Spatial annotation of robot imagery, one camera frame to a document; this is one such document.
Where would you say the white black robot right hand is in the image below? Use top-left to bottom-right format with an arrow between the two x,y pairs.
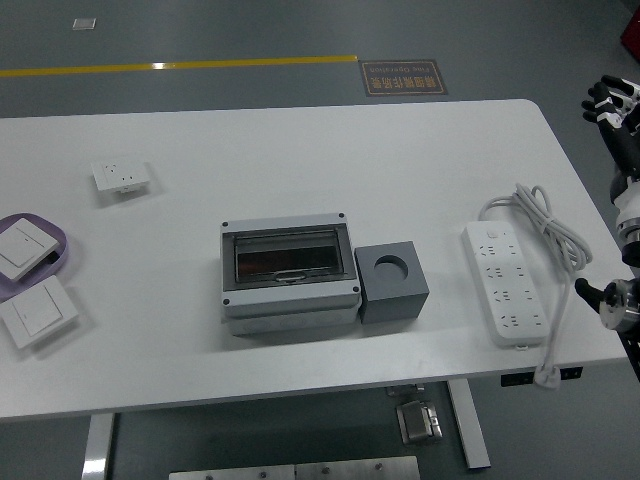
581,74 -> 640,219

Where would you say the grey box with clear lid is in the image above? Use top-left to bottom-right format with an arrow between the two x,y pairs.
219,212 -> 362,336

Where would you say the black table control box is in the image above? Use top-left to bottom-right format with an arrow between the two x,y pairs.
501,366 -> 584,387

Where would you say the grey cube with round hole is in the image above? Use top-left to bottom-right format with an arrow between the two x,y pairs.
353,241 -> 431,325

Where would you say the silver metal floor box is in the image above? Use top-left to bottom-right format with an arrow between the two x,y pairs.
396,399 -> 444,445

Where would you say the red object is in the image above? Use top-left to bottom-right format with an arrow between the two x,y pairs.
619,9 -> 640,54

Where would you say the white power strip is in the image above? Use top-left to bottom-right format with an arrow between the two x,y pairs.
460,221 -> 546,350

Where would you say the brown floor sign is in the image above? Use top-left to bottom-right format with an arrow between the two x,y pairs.
358,59 -> 449,97

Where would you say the white table leg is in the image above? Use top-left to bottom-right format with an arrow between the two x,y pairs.
81,413 -> 116,480
447,382 -> 491,471

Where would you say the grey metal plate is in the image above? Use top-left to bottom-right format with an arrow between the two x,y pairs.
294,455 -> 421,480
168,464 -> 296,480

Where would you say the yellow floor tape line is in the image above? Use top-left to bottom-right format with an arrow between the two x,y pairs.
0,54 -> 359,79

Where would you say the purple tray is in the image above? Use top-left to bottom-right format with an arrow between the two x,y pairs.
0,213 -> 70,301

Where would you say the white power cord with plug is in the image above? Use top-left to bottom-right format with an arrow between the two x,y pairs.
478,183 -> 595,390

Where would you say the metal bracket under table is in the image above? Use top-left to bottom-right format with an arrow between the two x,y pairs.
385,383 -> 426,399

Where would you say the white wall socket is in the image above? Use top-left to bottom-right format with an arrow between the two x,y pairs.
90,158 -> 151,194

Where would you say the white wall switch panel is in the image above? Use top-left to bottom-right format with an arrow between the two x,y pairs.
0,218 -> 60,281
0,276 -> 80,350

